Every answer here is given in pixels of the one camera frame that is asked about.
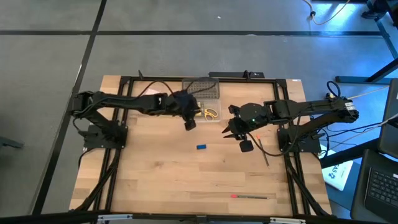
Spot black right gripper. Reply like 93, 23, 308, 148
221, 102, 269, 140

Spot yellow handled scissors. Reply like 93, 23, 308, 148
200, 107, 219, 121

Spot pencil with orange eraser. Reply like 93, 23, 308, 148
256, 134, 271, 169

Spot black pen with red cap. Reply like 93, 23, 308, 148
230, 194, 269, 200

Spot white printed box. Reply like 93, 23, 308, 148
321, 148, 354, 192

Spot blue metal table leg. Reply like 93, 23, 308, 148
335, 0, 398, 85

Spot dark grey screen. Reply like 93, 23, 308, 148
377, 77, 398, 160

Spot black laptop keyboard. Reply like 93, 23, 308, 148
350, 148, 398, 223

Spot grey chair foot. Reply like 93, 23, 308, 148
0, 136, 25, 151

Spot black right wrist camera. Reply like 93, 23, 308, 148
239, 139, 254, 154

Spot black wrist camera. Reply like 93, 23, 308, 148
183, 119, 198, 132
239, 139, 254, 154

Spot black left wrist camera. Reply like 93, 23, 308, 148
183, 119, 198, 132

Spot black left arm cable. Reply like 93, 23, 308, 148
136, 80, 175, 98

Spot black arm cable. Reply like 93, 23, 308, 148
248, 133, 300, 157
136, 80, 175, 98

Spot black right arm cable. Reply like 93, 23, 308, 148
248, 133, 300, 157

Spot black mount bar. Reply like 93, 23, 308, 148
208, 71, 266, 79

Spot black aluminium table frame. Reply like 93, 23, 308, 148
76, 75, 332, 218

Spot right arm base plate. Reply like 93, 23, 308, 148
277, 127, 322, 154

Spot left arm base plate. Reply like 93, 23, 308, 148
82, 123, 129, 150

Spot silver bracket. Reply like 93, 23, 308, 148
269, 217, 307, 224
96, 213, 134, 223

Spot black floor cables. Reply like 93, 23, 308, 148
310, 120, 384, 147

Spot yellow extension cable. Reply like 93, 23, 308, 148
347, 85, 391, 101

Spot yellow floor cable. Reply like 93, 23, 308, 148
302, 0, 353, 26

